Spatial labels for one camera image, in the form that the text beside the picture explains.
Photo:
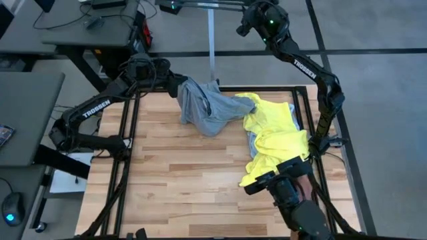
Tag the yellow t-shirt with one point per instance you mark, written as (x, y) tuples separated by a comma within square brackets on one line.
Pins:
[(277, 133)]

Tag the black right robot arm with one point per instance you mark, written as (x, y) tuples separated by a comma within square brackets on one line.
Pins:
[(305, 68)]

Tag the black desk foot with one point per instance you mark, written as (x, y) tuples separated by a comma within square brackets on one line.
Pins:
[(61, 161)]

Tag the dark grey desk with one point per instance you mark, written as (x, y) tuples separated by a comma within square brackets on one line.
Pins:
[(113, 31)]

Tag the black computer mouse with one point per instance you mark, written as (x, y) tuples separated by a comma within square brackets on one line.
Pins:
[(13, 206)]

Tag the light blue patterned shirt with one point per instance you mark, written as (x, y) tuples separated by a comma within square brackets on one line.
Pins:
[(252, 143)]

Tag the black box on desk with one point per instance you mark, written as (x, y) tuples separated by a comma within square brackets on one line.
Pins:
[(108, 3)]

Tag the black monitor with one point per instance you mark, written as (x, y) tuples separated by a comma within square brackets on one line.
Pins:
[(45, 4), (5, 20)]

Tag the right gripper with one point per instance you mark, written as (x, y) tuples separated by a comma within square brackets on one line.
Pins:
[(255, 16)]

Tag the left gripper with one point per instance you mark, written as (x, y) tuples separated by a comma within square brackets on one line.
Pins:
[(161, 71)]

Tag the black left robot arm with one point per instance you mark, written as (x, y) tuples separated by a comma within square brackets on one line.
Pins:
[(96, 108)]

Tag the white paper sheet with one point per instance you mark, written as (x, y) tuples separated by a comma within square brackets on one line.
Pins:
[(66, 183)]

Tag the smartphone with colourful screen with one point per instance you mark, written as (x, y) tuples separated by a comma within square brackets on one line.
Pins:
[(5, 135)]

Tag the black aluminium table frame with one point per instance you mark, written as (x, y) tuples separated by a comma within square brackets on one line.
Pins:
[(267, 89)]

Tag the black caster wheel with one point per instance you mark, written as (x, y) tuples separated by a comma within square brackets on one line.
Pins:
[(40, 227)]

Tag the black computer tower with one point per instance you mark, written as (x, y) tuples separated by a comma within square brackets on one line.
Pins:
[(106, 58)]

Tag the white rack pole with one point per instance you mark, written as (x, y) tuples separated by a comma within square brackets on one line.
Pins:
[(211, 40)]

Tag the grey computer mouse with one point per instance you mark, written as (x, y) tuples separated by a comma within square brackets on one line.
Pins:
[(94, 22)]

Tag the grey t-shirt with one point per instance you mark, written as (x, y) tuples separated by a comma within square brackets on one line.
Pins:
[(207, 113)]

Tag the black device with cyan light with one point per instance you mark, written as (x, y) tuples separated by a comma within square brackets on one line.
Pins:
[(171, 9)]

